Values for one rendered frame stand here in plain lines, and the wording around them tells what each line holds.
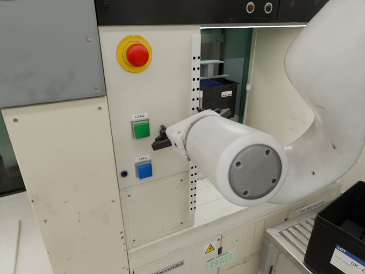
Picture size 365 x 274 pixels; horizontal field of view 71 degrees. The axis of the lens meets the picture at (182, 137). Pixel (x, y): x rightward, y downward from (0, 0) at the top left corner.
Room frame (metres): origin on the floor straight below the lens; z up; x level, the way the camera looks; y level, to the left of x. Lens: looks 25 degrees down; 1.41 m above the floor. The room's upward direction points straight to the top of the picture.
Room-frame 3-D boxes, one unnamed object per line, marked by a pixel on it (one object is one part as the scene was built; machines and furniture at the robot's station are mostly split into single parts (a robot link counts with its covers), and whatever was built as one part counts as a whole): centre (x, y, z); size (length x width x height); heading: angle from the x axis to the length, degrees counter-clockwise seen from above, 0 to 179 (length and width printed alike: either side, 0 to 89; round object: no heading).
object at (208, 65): (1.29, -0.13, 1.06); 0.24 x 0.20 x 0.32; 116
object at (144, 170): (0.49, 0.09, 1.10); 0.03 x 0.02 x 0.03; 116
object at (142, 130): (0.49, 0.09, 1.20); 0.03 x 0.02 x 0.03; 116
